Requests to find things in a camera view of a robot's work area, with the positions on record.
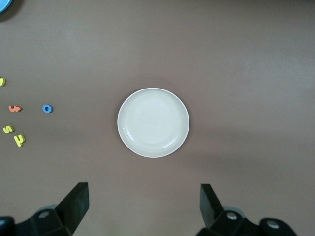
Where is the beige brown plate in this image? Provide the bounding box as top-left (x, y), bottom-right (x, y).
top-left (117, 87), bottom-right (190, 159)

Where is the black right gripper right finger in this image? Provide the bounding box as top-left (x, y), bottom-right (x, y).
top-left (198, 183), bottom-right (300, 236)

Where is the yellow foam letter h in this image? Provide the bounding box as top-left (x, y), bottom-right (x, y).
top-left (13, 134), bottom-right (26, 148)

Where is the blue plate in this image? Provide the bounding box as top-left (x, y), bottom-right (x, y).
top-left (0, 0), bottom-right (13, 14)

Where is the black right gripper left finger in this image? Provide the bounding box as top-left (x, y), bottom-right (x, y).
top-left (0, 182), bottom-right (90, 236)

